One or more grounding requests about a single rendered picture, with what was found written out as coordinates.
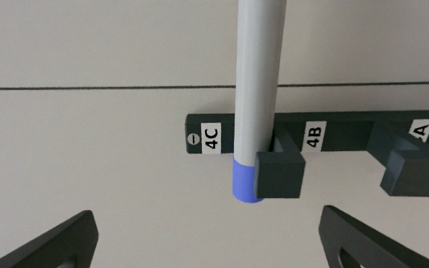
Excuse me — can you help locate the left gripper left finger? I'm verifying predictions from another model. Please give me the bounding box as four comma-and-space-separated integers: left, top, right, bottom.
0, 210, 99, 268

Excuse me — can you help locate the grey metal bar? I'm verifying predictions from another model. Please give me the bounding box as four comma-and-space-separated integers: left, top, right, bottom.
232, 0, 287, 204

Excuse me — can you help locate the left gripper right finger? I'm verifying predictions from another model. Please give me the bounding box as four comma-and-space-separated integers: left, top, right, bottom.
318, 205, 429, 268

